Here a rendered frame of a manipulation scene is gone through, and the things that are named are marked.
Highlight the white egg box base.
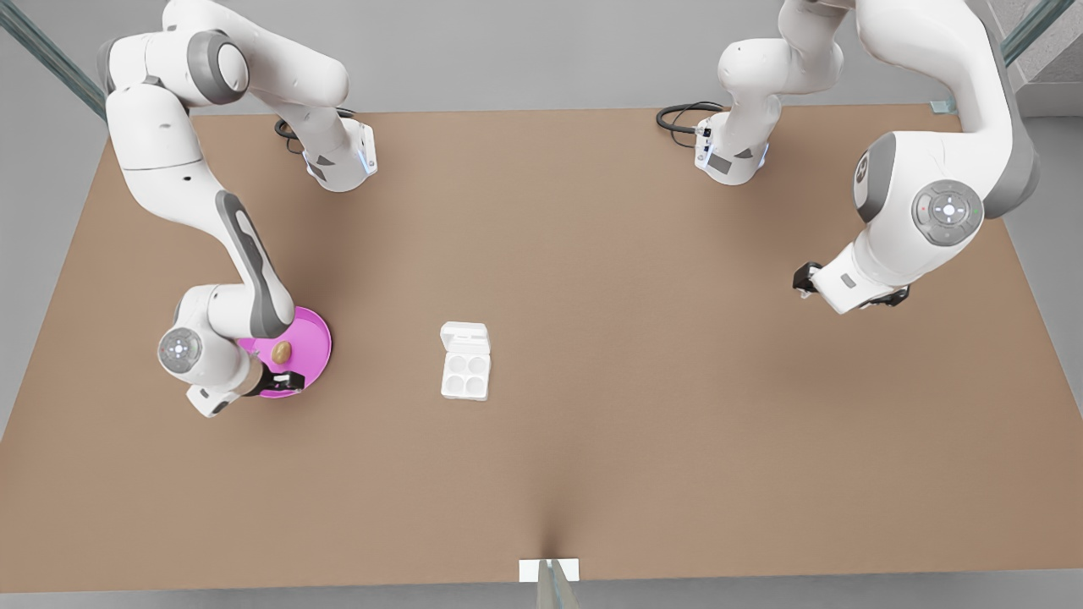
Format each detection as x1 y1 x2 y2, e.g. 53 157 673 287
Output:
440 350 492 402

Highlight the pink round plate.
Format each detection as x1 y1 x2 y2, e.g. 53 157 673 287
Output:
236 306 333 399

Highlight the black cable loop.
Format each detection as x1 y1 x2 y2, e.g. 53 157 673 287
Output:
656 101 728 150
274 107 357 156

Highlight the silver frame post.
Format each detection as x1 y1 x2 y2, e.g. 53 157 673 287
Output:
519 558 582 609
0 0 108 121
929 0 1077 116

